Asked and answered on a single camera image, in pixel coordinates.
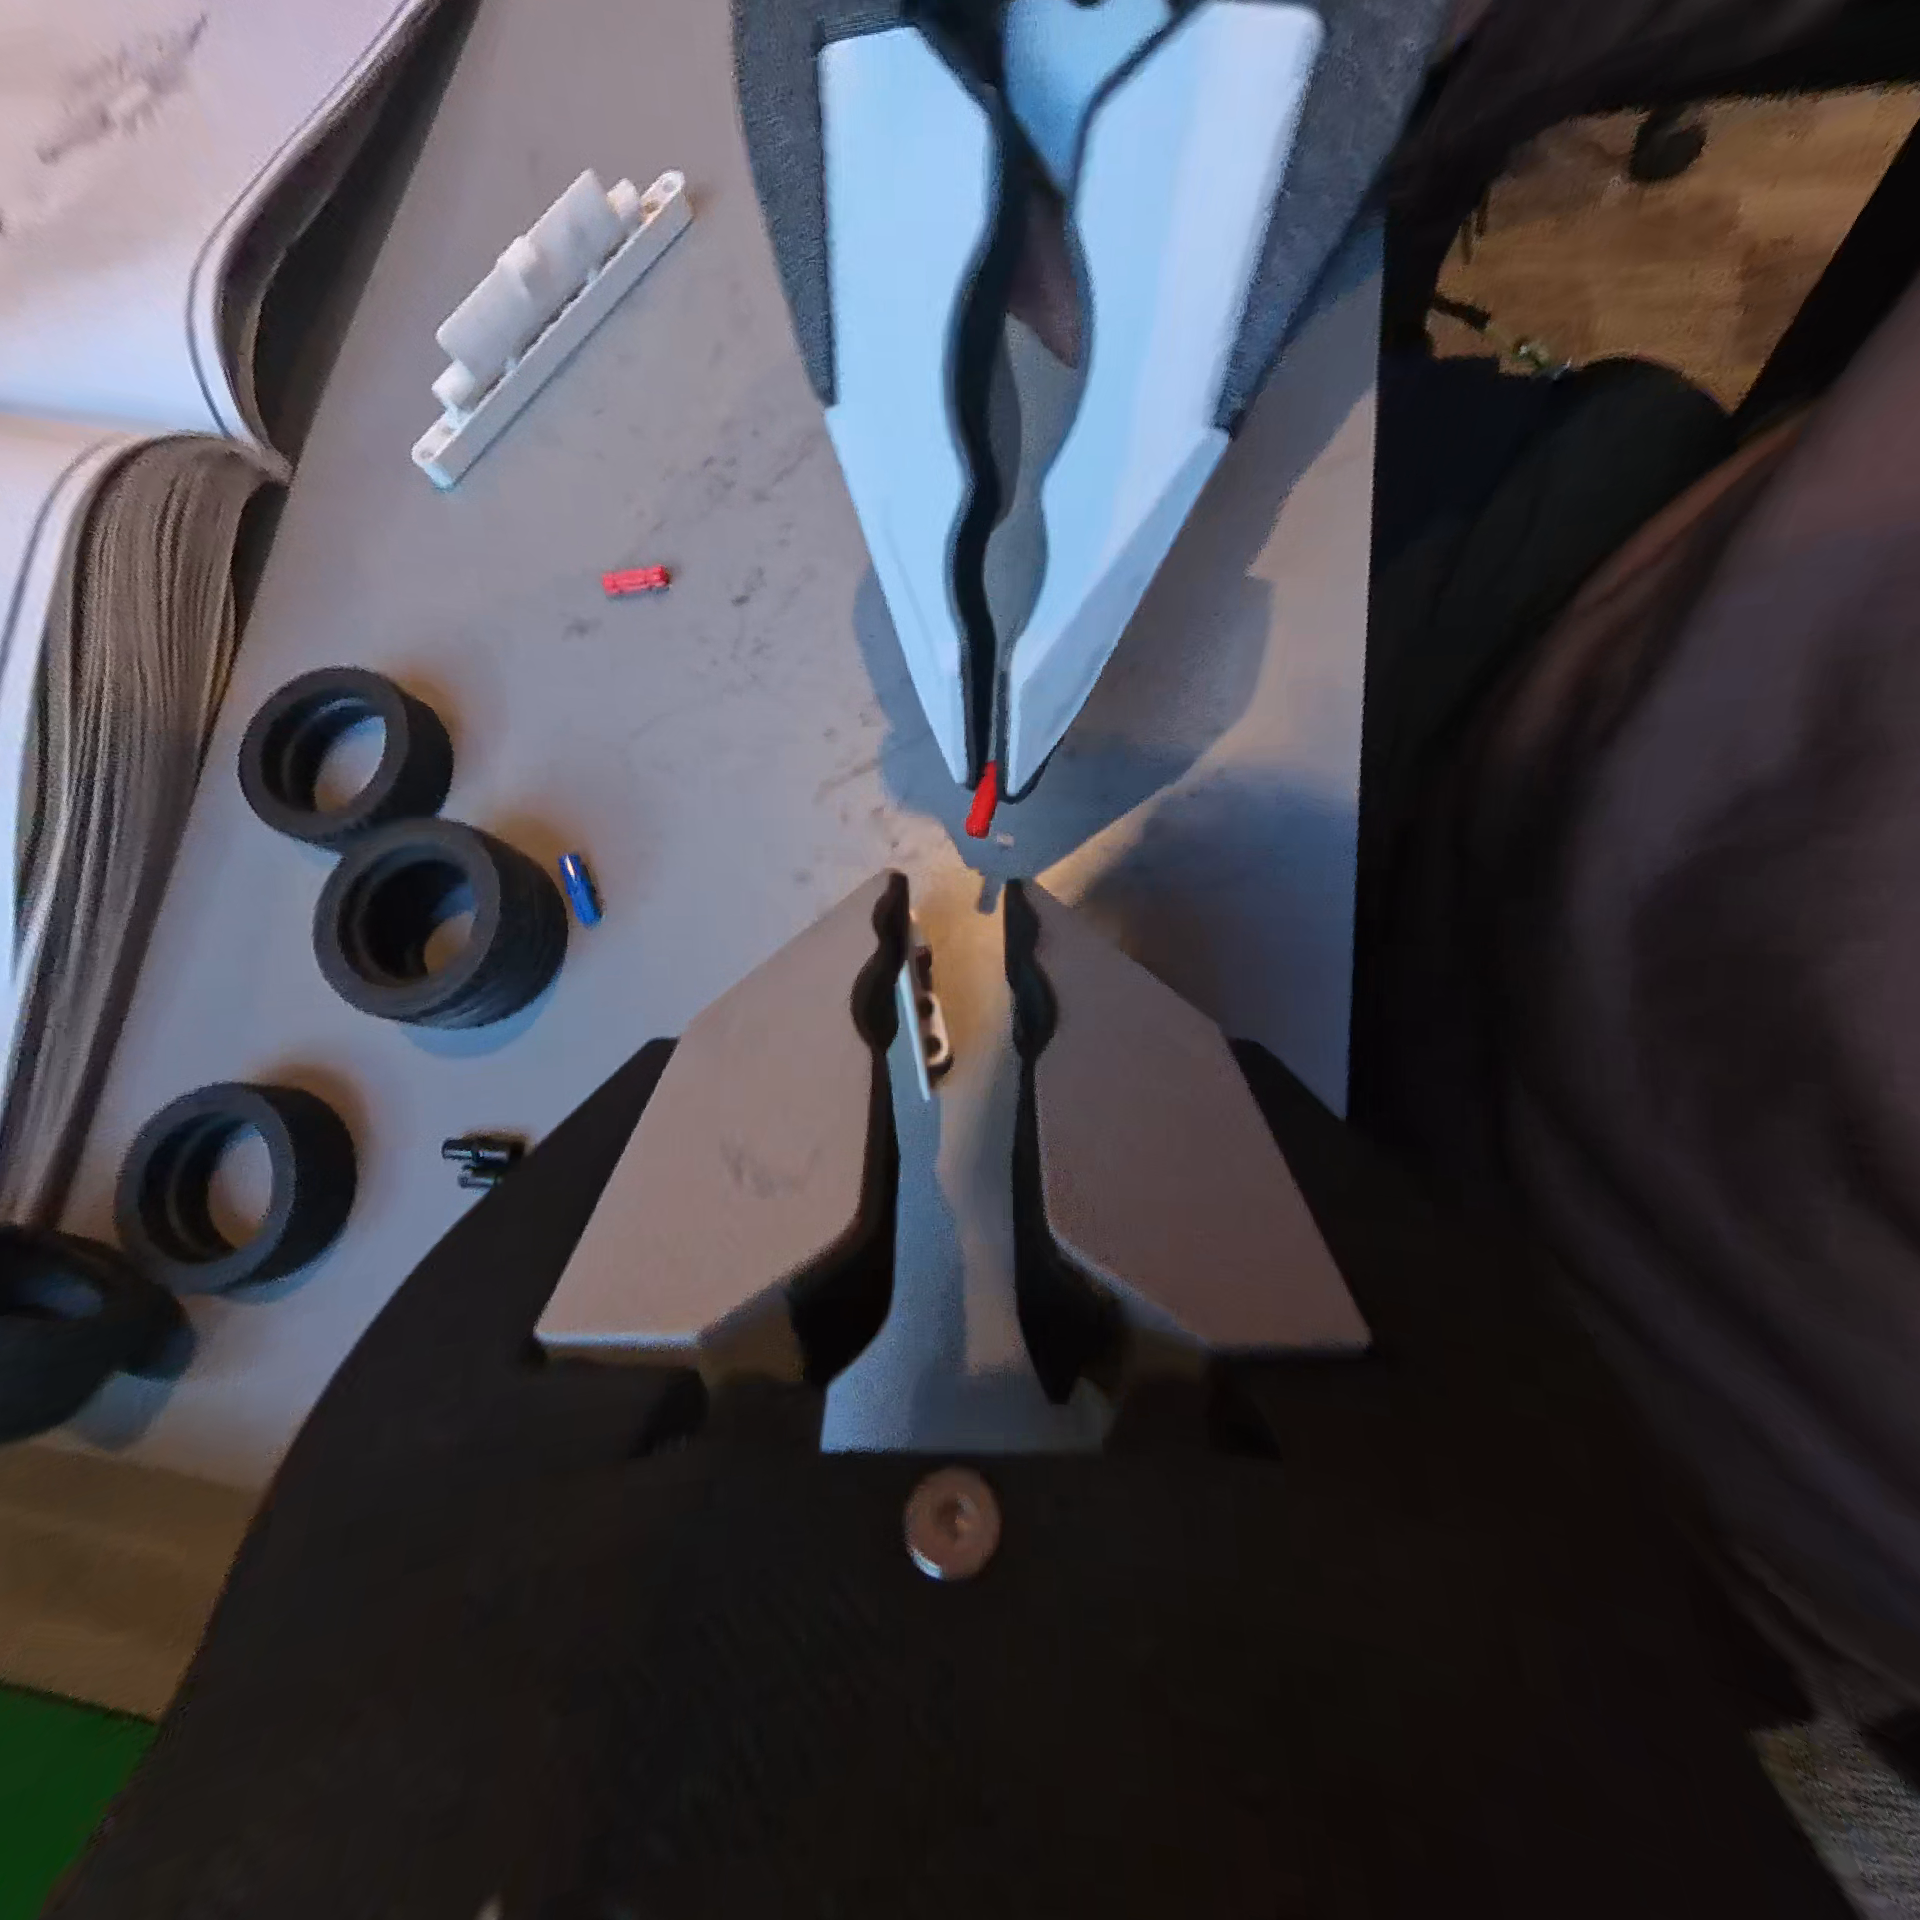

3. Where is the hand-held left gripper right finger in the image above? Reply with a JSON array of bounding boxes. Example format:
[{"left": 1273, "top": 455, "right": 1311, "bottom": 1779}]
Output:
[{"left": 1000, "top": 879, "right": 1375, "bottom": 1409}]

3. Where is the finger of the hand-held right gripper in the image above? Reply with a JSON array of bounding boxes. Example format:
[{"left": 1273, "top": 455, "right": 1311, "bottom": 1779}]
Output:
[
  {"left": 1000, "top": 9, "right": 1326, "bottom": 799},
  {"left": 817, "top": 23, "right": 1009, "bottom": 788}
]

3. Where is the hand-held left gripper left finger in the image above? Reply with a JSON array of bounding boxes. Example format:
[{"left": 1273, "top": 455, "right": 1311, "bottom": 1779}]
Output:
[{"left": 534, "top": 871, "right": 914, "bottom": 1390}]

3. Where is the white toy brick piece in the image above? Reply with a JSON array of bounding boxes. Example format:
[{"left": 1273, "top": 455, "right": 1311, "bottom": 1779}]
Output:
[{"left": 893, "top": 941, "right": 959, "bottom": 1103}]

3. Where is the white stepped brick assembly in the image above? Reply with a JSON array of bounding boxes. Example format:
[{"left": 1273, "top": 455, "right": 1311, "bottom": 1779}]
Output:
[{"left": 411, "top": 166, "right": 697, "bottom": 489}]

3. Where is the green plastic bin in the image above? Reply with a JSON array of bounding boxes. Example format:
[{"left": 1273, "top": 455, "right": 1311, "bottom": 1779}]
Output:
[{"left": 0, "top": 1681, "right": 161, "bottom": 1920}]

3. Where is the grey desk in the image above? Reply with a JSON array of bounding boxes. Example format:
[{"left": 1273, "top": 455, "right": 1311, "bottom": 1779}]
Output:
[{"left": 0, "top": 0, "right": 1385, "bottom": 1466}]

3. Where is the black rubber toy tire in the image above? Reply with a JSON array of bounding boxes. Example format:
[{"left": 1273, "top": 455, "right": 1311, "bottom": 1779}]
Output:
[
  {"left": 0, "top": 1222, "right": 197, "bottom": 1444},
  {"left": 312, "top": 817, "right": 573, "bottom": 1033},
  {"left": 114, "top": 1078, "right": 361, "bottom": 1298},
  {"left": 239, "top": 668, "right": 458, "bottom": 855}
]

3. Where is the person's torso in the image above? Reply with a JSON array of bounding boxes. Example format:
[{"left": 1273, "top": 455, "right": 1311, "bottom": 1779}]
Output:
[{"left": 1358, "top": 351, "right": 1920, "bottom": 1802}]

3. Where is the open instruction book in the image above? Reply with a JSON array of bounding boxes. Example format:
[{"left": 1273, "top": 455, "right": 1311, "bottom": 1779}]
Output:
[{"left": 0, "top": 0, "right": 482, "bottom": 1233}]

